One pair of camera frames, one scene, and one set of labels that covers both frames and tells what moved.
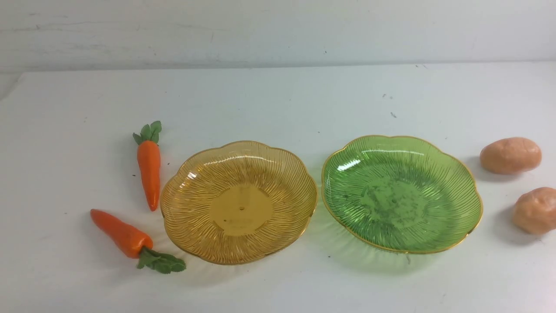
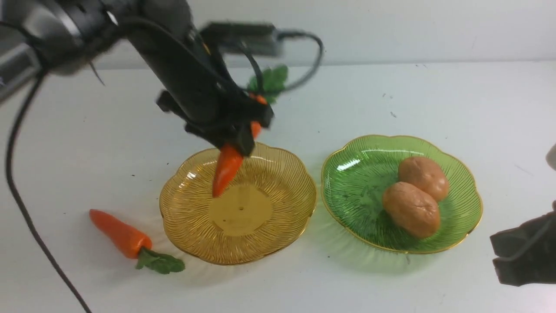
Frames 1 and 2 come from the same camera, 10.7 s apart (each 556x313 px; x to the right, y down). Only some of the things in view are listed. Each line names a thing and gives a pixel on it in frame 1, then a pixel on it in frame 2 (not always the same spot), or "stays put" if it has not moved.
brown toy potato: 510,155 to 424,173
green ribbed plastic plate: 401,193 stays put
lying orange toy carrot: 134,244 stays put
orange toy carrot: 149,158 to 263,85
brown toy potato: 534,211 to 413,212
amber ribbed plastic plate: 238,202 stays put
